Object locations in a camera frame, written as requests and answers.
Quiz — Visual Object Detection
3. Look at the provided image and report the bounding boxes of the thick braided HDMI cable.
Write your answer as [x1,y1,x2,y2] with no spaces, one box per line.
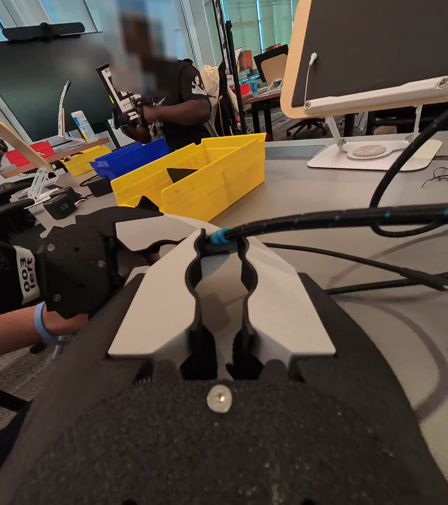
[208,89,448,253]

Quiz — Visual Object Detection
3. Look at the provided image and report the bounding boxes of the black bin divider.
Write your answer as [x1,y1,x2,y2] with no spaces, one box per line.
[167,168,199,183]

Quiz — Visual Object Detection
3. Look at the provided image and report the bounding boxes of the blue wristband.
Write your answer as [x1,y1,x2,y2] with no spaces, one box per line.
[34,302,70,347]

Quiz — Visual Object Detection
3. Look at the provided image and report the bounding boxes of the wooden table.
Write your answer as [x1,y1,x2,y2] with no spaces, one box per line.
[0,138,110,178]

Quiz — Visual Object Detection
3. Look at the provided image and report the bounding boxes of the black USB-C cable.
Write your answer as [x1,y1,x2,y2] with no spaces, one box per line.
[265,241,448,294]

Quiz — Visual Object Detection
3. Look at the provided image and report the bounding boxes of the red cloth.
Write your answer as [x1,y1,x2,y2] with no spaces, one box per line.
[5,141,56,168]

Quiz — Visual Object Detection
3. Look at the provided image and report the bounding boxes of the person's left hand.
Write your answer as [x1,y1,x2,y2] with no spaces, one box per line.
[46,311,91,337]

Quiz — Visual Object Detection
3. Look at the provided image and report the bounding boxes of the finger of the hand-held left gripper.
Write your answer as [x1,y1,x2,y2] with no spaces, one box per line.
[115,214,219,254]

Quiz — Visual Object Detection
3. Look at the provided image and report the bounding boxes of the black video bar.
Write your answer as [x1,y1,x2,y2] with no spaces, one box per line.
[2,22,86,42]

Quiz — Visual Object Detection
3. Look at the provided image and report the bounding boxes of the small yellow plastic bin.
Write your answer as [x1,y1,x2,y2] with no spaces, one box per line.
[61,145,112,177]

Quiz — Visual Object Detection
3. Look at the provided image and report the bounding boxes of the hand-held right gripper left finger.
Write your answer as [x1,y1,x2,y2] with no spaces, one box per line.
[107,228,217,380]

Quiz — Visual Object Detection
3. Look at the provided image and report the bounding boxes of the black device with display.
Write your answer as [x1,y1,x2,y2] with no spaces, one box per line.
[43,187,78,220]

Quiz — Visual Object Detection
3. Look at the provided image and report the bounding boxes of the beige hoodie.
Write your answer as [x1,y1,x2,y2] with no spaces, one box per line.
[202,65,234,133]

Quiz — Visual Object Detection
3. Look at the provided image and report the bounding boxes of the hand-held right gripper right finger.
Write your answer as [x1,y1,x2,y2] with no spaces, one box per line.
[226,236,337,380]

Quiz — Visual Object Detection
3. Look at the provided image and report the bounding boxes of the person's left forearm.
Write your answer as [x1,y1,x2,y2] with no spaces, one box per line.
[0,316,45,367]

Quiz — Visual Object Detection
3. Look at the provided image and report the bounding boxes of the black power adapter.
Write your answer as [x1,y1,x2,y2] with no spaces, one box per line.
[80,175,113,198]

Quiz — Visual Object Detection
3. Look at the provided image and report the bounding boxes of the black stand pole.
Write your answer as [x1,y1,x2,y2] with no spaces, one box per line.
[212,0,248,135]

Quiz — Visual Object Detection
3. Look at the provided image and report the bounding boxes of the small white stand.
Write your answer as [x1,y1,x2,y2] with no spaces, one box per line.
[18,168,61,206]

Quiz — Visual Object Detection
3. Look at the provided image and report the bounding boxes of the grey desk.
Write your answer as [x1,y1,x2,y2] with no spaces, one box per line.
[23,128,448,505]

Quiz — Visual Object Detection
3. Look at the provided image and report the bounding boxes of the small blue plastic bin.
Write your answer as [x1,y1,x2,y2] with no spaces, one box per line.
[89,138,171,180]

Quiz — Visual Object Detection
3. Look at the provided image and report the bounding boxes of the light wooden board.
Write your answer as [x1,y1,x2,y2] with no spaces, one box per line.
[0,119,57,173]

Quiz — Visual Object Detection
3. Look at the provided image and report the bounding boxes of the large black wall display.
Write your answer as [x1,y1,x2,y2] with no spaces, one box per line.
[0,33,124,143]

